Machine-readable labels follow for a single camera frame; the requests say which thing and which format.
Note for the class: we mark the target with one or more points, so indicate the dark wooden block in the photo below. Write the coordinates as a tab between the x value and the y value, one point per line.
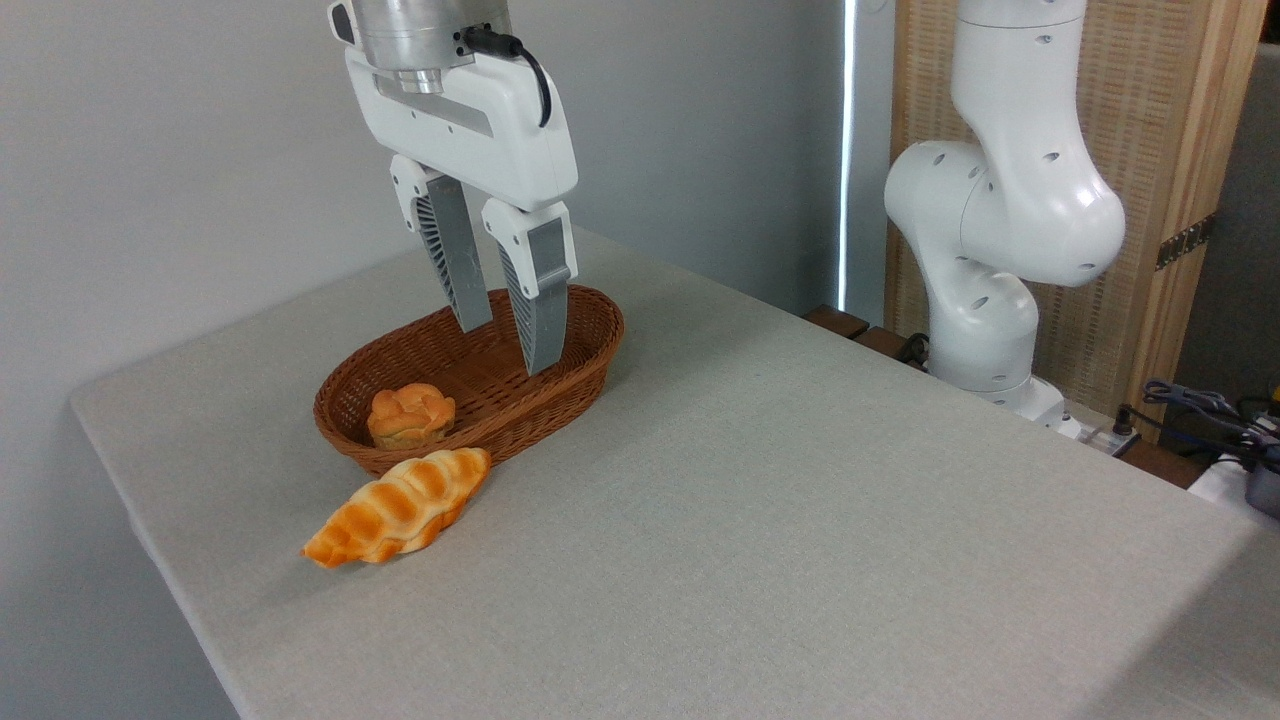
838	321
885	343

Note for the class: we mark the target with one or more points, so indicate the metal screen hinge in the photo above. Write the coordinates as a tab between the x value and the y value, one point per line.
1185	242

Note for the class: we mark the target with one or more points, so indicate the brown wicker basket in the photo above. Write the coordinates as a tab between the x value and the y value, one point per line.
580	370

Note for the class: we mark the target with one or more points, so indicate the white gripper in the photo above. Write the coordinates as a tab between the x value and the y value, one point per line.
500	130

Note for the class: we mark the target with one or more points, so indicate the wooden woven screen panel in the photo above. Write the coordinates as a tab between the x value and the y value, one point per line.
1160	120

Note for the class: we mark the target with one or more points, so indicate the striped croissant bread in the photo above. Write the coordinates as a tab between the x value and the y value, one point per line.
400	510

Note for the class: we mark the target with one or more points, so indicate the small round bread bun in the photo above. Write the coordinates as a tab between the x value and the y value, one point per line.
410	415

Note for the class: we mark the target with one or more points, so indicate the white power strip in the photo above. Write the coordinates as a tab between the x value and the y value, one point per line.
1095	435

